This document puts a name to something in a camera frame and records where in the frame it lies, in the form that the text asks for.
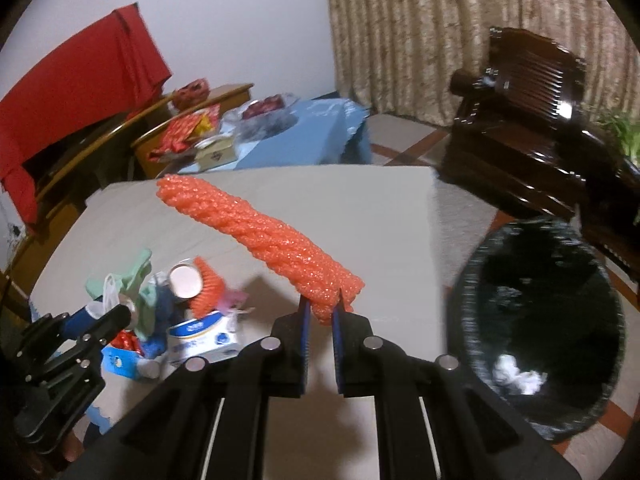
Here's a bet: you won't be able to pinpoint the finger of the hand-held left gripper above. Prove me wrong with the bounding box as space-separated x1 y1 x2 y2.
62 302 133 356

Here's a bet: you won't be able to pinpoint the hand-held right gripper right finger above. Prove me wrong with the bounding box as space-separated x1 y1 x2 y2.
331 305 576 480

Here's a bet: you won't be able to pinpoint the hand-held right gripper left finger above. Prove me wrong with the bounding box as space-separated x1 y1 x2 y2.
60 296 313 480

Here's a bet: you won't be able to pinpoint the red plastic bag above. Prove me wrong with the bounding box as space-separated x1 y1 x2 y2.
111 330 141 353

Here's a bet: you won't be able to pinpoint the white plastic bag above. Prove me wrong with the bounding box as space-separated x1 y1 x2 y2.
102 274 123 311

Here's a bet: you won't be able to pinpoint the blue white paper cup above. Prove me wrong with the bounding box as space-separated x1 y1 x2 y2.
167 260 205 303

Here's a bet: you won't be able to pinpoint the blue white carton box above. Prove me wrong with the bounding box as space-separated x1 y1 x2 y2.
165 310 241 366

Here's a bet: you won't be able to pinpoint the long orange foam net sleeve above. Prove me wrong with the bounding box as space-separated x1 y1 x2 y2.
156 174 366 326

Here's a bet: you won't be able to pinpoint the trash bin with black bag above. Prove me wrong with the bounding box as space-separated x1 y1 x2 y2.
444 215 628 443

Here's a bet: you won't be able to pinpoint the blue white packet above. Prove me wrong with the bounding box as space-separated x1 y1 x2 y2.
102 347 143 378

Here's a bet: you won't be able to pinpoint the pink wrapper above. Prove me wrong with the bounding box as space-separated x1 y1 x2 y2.
220 287 251 316

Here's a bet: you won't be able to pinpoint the beige tablecloth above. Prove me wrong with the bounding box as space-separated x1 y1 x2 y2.
30 165 451 480

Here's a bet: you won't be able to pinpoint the crumpled white tissue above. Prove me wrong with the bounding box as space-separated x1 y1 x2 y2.
492 354 547 395

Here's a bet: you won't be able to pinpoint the small cardboard box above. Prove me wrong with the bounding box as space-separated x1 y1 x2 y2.
194 136 237 170

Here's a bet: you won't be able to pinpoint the red yellow packets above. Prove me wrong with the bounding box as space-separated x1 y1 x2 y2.
150 102 223 161

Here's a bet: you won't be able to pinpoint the blue tablecloth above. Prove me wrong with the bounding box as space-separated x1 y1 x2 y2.
220 97 373 171

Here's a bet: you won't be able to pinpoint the clear plastic bag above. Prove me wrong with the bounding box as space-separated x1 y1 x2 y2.
235 94 297 143

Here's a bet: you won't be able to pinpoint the red cloth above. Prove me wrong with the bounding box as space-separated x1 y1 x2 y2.
0 4 172 226

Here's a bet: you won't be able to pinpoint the wooden side table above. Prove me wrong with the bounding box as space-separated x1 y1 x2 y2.
131 83 255 178

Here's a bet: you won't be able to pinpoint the dark wooden armchair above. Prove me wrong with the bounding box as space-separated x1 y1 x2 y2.
437 26 601 221

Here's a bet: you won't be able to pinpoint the dark wooden plant stand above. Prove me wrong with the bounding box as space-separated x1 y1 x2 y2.
575 110 640 281

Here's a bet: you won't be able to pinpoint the beige patterned curtain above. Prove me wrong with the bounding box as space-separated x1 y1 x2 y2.
324 0 640 131

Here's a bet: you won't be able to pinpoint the green potted plant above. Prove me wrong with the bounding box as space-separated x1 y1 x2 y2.
595 105 640 161

